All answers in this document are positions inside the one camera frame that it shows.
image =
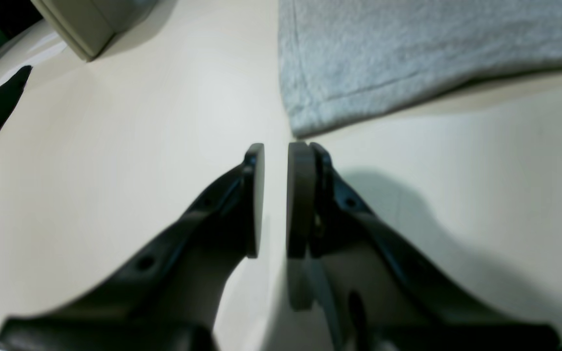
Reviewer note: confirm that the grey T-shirt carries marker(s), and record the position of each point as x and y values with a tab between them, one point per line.
344	61

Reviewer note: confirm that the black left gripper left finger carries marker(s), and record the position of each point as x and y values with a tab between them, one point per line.
166	296

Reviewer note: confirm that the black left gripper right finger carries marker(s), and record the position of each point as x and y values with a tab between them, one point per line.
377	291

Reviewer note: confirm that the grey plastic bin right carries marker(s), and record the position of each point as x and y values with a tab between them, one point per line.
88	26

